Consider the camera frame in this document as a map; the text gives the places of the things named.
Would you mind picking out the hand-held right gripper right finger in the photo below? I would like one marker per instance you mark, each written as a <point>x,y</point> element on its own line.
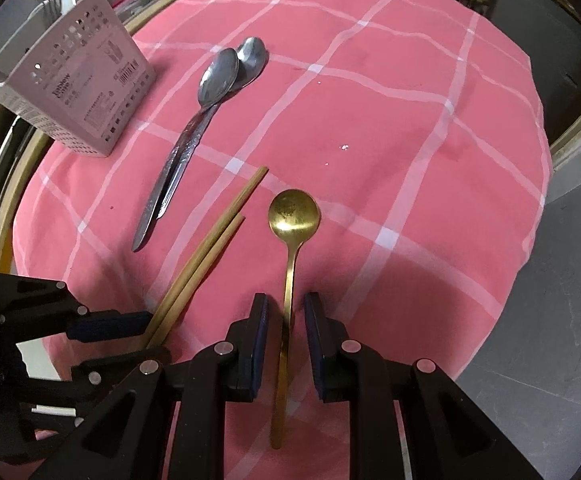
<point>315,345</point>

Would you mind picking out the pink perforated utensil holder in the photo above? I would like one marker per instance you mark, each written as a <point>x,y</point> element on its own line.
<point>85,85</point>

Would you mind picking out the wooden chopstick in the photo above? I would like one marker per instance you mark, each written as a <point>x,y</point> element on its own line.
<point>220,235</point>
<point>205,270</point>

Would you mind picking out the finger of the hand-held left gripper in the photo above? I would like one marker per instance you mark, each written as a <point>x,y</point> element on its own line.
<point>110,367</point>
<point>105,326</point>

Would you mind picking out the round table with wooden rim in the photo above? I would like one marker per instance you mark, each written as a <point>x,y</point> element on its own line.
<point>15,195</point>

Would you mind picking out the gold spoon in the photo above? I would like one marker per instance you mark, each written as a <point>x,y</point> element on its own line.
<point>293,215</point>

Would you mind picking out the pink checked tablecloth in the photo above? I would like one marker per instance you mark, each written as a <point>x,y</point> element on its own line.
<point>395,135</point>

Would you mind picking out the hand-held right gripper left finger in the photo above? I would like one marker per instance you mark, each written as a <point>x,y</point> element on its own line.
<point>258,345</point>

